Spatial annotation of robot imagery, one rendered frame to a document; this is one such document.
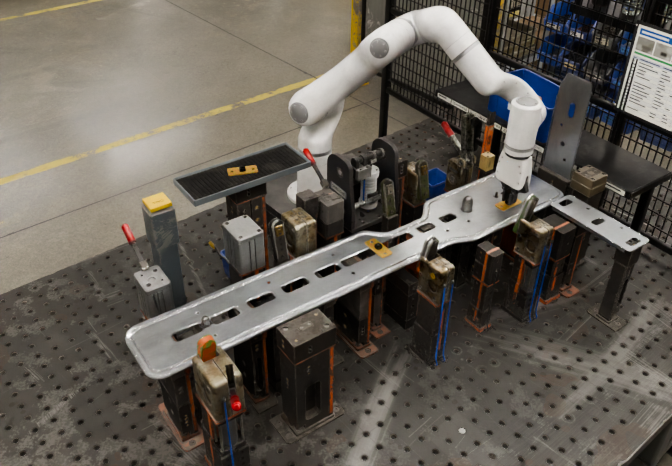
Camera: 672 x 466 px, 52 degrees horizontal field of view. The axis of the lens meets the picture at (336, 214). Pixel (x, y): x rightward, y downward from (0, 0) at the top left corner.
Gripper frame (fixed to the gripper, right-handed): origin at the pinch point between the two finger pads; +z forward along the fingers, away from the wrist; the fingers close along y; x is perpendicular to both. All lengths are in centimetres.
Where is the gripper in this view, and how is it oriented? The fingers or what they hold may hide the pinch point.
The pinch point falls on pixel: (509, 196)
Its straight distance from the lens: 215.6
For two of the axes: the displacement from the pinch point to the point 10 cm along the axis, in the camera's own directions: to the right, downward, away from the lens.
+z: -0.1, 8.2, 5.7
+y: 5.8, 4.7, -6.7
